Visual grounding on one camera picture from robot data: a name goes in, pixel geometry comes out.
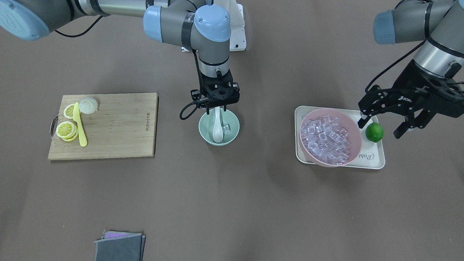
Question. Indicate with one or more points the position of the yellow plastic knife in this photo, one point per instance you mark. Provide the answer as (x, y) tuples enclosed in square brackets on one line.
[(81, 132)]

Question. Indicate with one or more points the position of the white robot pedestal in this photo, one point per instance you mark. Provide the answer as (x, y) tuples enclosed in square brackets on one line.
[(238, 40)]

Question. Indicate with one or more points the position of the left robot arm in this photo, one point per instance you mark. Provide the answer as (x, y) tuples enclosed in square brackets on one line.
[(436, 24)]

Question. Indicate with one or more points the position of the stacked lemon slices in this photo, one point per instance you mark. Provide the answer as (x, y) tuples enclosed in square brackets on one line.
[(67, 131)]

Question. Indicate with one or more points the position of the grey folded cloth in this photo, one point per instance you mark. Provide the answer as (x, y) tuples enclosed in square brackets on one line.
[(120, 246)]

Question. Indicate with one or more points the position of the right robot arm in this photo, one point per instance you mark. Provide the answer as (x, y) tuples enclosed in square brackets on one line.
[(201, 26)]

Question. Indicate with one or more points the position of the mint green bowl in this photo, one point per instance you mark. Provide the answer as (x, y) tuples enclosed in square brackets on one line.
[(206, 123)]

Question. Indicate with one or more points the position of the wooden cutting board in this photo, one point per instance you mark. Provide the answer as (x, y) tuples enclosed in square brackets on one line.
[(124, 126)]

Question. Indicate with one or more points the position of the pink bowl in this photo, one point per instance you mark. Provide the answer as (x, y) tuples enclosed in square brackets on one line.
[(354, 135)]

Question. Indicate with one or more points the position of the metal board handle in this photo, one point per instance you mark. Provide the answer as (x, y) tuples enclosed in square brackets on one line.
[(53, 125)]

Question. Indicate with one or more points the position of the white ceramic spoon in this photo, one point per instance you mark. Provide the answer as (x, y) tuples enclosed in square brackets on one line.
[(217, 132)]

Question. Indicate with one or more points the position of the clear ice cube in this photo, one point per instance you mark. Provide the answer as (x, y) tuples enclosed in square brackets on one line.
[(226, 129)]

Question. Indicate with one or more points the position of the lemon slice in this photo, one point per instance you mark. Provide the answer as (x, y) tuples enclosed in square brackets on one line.
[(68, 111)]

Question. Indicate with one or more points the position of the pile of ice cubes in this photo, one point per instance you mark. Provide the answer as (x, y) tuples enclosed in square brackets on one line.
[(325, 138)]

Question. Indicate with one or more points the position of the green lime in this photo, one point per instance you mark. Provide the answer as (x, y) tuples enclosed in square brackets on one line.
[(374, 132)]

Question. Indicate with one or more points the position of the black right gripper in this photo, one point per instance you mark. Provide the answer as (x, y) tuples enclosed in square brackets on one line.
[(196, 95)]

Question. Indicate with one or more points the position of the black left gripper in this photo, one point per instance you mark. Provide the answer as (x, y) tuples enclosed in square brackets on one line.
[(403, 98)]

